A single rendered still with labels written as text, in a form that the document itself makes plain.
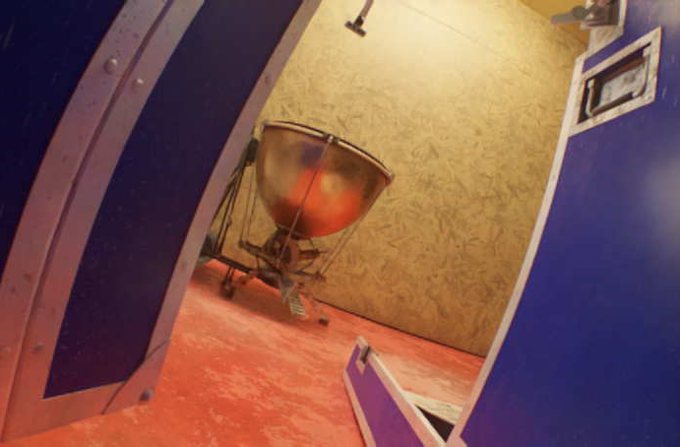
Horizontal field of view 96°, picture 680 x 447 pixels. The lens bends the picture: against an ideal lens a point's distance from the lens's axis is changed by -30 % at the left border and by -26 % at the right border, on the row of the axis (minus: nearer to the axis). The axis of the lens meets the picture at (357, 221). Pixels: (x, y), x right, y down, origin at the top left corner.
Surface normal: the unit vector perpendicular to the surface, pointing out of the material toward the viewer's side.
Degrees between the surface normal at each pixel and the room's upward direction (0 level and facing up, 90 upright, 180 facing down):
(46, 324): 90
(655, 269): 90
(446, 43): 90
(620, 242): 90
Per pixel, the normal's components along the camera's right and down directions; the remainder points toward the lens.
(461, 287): 0.18, -0.04
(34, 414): 0.91, 0.35
